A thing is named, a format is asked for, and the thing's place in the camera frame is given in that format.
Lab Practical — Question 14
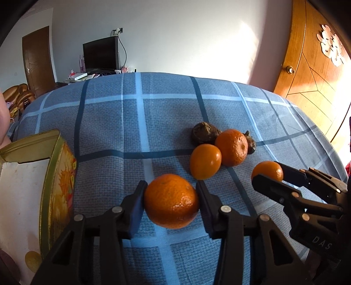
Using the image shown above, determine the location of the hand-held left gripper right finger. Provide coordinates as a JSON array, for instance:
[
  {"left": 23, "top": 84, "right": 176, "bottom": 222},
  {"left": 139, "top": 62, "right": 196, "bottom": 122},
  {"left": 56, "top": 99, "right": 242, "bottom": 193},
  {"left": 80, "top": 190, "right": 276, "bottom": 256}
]
[{"left": 195, "top": 180, "right": 310, "bottom": 285}]

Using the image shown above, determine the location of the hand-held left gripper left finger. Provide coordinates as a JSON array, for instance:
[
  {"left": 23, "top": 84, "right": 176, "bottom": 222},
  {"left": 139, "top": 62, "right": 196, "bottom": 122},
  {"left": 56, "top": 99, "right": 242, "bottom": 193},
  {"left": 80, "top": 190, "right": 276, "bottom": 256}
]
[{"left": 30, "top": 180, "right": 149, "bottom": 285}]

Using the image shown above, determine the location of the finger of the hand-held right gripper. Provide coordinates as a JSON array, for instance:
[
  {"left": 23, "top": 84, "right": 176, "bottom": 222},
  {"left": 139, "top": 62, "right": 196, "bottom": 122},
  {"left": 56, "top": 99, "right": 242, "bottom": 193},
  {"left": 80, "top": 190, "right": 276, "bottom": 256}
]
[
  {"left": 274, "top": 162, "right": 349, "bottom": 205},
  {"left": 252, "top": 173, "right": 344, "bottom": 234}
]

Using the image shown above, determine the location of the small smooth mandarin orange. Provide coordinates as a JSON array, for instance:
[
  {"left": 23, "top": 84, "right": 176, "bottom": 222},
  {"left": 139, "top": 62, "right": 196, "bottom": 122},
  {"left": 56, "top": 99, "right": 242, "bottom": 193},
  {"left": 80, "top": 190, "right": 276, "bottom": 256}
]
[{"left": 251, "top": 161, "right": 284, "bottom": 183}]

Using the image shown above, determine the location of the dark dried fruit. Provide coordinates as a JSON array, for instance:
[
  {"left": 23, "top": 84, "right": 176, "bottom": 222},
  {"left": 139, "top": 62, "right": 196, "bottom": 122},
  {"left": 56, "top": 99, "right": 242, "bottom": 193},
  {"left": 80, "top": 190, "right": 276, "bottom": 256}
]
[{"left": 244, "top": 131, "right": 256, "bottom": 155}]

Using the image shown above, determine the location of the large rough mandarin orange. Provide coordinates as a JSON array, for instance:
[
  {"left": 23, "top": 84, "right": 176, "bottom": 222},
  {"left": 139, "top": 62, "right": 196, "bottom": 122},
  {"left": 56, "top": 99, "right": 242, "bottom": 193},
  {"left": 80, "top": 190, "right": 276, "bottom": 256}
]
[{"left": 215, "top": 129, "right": 249, "bottom": 167}]

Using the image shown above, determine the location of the wrinkled brown dried fruit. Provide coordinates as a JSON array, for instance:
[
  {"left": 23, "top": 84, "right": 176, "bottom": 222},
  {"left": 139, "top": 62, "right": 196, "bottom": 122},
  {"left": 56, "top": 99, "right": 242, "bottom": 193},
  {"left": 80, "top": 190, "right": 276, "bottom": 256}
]
[{"left": 191, "top": 122, "right": 221, "bottom": 147}]

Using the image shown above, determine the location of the small yellow fruit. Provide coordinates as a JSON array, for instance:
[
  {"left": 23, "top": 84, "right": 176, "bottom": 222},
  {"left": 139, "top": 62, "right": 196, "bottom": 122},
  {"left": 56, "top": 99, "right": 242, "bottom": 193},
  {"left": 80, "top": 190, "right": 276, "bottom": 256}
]
[{"left": 25, "top": 251, "right": 43, "bottom": 273}]

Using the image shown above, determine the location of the gold tin box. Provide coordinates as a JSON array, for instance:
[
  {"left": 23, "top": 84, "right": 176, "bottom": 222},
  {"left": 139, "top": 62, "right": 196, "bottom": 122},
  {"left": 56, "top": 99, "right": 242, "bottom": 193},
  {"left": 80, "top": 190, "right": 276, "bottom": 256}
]
[{"left": 0, "top": 129, "right": 78, "bottom": 281}]

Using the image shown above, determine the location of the orange wooden door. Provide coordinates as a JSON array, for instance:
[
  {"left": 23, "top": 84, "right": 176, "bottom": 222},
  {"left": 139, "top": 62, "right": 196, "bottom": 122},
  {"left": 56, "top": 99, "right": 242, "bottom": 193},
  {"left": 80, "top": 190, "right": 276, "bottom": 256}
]
[{"left": 273, "top": 0, "right": 351, "bottom": 143}]

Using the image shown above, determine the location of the white paper door decoration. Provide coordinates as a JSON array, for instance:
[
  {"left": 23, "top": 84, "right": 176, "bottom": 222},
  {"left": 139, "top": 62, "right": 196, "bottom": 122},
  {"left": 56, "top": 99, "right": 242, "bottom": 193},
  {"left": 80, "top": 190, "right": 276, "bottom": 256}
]
[{"left": 317, "top": 24, "right": 344, "bottom": 67}]

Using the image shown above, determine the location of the television stand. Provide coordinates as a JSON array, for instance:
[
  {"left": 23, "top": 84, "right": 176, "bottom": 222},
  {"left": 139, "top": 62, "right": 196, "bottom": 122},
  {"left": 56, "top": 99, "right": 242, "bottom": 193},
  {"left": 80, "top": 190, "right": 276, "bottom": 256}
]
[{"left": 56, "top": 68, "right": 136, "bottom": 86}]

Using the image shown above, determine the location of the black television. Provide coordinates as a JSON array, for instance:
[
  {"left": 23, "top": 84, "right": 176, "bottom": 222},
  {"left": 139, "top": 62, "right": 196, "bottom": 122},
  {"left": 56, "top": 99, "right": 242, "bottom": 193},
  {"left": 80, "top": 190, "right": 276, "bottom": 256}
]
[{"left": 83, "top": 36, "right": 120, "bottom": 70}]

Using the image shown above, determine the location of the brown leather sofa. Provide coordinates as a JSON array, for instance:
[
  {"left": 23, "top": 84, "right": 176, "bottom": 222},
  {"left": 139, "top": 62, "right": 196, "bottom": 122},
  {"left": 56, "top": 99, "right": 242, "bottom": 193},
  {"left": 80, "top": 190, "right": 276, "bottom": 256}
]
[{"left": 1, "top": 84, "right": 36, "bottom": 121}]

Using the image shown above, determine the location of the dark brown door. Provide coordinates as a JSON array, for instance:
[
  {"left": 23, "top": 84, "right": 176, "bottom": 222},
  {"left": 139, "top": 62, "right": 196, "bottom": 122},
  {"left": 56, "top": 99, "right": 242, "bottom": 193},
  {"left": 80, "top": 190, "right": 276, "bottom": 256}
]
[{"left": 22, "top": 26, "right": 57, "bottom": 98}]

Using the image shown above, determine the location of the black power cable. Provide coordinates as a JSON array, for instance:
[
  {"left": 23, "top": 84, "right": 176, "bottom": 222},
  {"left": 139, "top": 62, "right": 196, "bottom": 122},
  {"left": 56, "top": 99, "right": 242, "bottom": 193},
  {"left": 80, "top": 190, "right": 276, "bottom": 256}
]
[{"left": 116, "top": 31, "right": 128, "bottom": 70}]

